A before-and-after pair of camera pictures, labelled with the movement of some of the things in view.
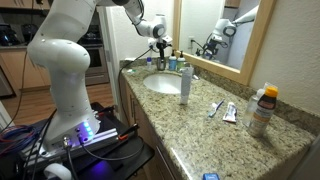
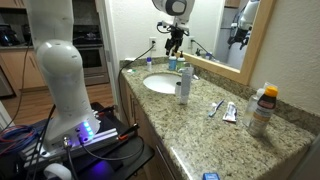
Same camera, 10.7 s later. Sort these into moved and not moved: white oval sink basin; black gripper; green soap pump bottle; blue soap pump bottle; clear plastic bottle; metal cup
Moved: metal cup; black gripper
Not moved: blue soap pump bottle; green soap pump bottle; white oval sink basin; clear plastic bottle
